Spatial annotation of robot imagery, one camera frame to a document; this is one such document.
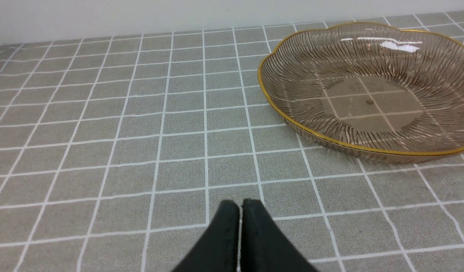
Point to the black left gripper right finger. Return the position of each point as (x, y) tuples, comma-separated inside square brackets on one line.
[(264, 247)]

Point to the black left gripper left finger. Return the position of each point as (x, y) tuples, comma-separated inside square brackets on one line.
[(216, 249)]

